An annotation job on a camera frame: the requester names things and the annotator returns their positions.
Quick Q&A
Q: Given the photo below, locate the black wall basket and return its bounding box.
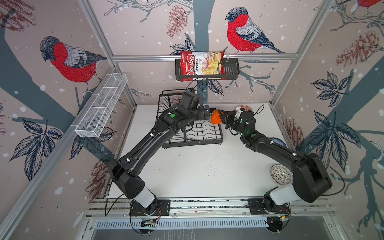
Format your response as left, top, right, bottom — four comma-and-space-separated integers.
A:
175, 59, 240, 82

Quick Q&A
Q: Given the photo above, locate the red cassava chips bag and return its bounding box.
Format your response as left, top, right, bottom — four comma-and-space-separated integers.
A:
181, 51, 225, 76

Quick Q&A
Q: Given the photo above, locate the blue white floral bowl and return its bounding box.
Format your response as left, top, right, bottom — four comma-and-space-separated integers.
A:
270, 137, 287, 147

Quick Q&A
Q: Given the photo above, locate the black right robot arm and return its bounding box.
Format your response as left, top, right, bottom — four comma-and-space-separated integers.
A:
218, 110, 333, 214

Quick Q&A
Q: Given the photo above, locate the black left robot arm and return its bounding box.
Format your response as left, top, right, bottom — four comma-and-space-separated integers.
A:
106, 92, 205, 215

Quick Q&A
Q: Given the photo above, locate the black wire dish rack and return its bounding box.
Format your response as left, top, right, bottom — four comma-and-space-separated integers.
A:
157, 89, 223, 149

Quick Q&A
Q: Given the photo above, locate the aluminium back crossbar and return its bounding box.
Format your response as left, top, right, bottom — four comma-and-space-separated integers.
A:
112, 53, 299, 63

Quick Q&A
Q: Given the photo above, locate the aluminium front rail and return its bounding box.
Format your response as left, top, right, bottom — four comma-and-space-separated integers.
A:
84, 197, 336, 220

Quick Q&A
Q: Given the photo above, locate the white lattice patterned bowl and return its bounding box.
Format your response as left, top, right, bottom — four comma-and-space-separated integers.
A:
270, 164, 293, 186

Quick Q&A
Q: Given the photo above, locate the red patterned bowl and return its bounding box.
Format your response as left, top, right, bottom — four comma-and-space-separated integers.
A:
237, 105, 253, 111

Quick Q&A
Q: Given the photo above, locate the white mesh wall shelf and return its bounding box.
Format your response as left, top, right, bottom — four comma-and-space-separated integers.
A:
75, 73, 128, 138

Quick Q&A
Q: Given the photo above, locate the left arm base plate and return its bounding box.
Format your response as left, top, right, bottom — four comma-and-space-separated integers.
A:
130, 199, 171, 217

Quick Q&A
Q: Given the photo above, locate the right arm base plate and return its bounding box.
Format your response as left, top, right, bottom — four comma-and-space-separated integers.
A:
245, 198, 291, 215

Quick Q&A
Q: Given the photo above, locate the orange plastic bowl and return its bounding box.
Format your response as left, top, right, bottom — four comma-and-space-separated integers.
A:
211, 109, 222, 125

